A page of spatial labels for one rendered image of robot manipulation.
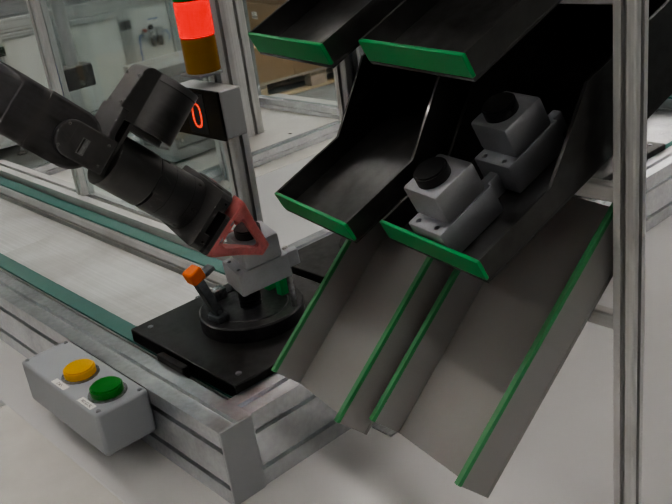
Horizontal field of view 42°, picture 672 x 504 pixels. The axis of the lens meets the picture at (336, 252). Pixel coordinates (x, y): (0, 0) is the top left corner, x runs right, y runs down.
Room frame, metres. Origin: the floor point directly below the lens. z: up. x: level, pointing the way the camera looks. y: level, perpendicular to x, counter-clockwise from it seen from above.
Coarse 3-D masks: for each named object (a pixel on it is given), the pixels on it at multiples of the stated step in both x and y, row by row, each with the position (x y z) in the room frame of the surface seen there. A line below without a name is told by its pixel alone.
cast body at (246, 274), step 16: (240, 224) 0.90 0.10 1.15; (240, 240) 0.88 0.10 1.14; (272, 240) 0.89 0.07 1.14; (240, 256) 0.88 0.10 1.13; (256, 256) 0.88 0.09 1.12; (272, 256) 0.89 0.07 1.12; (288, 256) 0.92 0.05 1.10; (240, 272) 0.87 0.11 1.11; (256, 272) 0.88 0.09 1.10; (272, 272) 0.89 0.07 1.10; (288, 272) 0.90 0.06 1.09; (240, 288) 0.87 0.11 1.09; (256, 288) 0.88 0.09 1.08
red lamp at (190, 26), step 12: (204, 0) 1.24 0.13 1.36; (180, 12) 1.24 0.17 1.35; (192, 12) 1.23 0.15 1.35; (204, 12) 1.24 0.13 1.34; (180, 24) 1.24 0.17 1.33; (192, 24) 1.23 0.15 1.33; (204, 24) 1.24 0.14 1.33; (180, 36) 1.24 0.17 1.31; (192, 36) 1.23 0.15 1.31; (204, 36) 1.24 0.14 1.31
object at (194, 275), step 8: (208, 264) 1.01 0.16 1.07; (184, 272) 0.99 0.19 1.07; (192, 272) 0.98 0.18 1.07; (200, 272) 0.98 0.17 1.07; (208, 272) 0.99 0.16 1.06; (192, 280) 0.97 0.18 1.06; (200, 280) 0.98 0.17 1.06; (200, 288) 0.98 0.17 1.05; (208, 288) 0.99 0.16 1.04; (200, 296) 0.99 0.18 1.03; (208, 296) 0.99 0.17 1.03; (208, 304) 0.99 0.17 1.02; (216, 304) 0.99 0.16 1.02; (216, 312) 0.99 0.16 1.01
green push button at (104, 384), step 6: (102, 378) 0.92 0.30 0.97; (108, 378) 0.92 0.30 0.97; (114, 378) 0.92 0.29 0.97; (120, 378) 0.92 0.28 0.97; (96, 384) 0.91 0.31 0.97; (102, 384) 0.91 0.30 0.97; (108, 384) 0.91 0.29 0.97; (114, 384) 0.91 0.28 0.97; (120, 384) 0.91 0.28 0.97; (90, 390) 0.90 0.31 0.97; (96, 390) 0.90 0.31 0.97; (102, 390) 0.90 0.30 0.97; (108, 390) 0.89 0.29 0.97; (114, 390) 0.89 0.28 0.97; (120, 390) 0.90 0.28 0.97; (96, 396) 0.89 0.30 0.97; (102, 396) 0.89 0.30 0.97; (108, 396) 0.89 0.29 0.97; (114, 396) 0.89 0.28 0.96
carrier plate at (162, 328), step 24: (312, 288) 1.10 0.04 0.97; (168, 312) 1.08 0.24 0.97; (192, 312) 1.07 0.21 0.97; (144, 336) 1.02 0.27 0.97; (168, 336) 1.01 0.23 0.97; (192, 336) 1.00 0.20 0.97; (288, 336) 0.97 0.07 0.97; (192, 360) 0.94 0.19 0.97; (216, 360) 0.93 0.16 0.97; (240, 360) 0.92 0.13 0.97; (264, 360) 0.92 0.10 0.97; (216, 384) 0.90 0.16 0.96; (240, 384) 0.87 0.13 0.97
